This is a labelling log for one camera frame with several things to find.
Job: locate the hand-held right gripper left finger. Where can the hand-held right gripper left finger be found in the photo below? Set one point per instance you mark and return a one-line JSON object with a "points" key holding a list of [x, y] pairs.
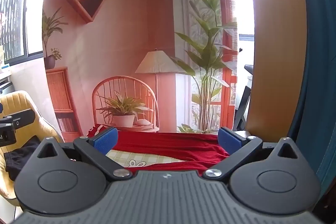
{"points": [[105, 139]]}

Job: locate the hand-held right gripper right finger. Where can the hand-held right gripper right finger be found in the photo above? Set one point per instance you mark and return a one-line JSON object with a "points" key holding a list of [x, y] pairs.
{"points": [[231, 140]]}

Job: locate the red knit pants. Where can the red knit pants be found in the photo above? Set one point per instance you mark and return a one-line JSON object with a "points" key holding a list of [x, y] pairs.
{"points": [[170, 142]]}

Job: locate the yellow chair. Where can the yellow chair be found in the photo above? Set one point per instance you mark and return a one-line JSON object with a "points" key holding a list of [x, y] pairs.
{"points": [[18, 102]]}

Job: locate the green checkered printed tablecloth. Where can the green checkered printed tablecloth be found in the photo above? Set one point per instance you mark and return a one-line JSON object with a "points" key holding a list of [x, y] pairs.
{"points": [[118, 157]]}

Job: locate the black exercise bike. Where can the black exercise bike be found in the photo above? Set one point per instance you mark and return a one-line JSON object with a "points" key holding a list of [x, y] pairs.
{"points": [[242, 103]]}

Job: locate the black cloth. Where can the black cloth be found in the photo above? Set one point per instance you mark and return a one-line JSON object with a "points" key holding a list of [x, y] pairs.
{"points": [[18, 158]]}

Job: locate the brown wooden board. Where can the brown wooden board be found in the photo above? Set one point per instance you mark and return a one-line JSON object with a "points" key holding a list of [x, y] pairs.
{"points": [[278, 56]]}

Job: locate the teal curtain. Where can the teal curtain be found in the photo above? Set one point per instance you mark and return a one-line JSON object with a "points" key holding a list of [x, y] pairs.
{"points": [[320, 69]]}

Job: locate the window with black frame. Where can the window with black frame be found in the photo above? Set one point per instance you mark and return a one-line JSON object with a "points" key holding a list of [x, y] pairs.
{"points": [[15, 16]]}

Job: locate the printed room scene wall poster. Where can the printed room scene wall poster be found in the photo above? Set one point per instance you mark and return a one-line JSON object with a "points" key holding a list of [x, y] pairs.
{"points": [[126, 29]]}

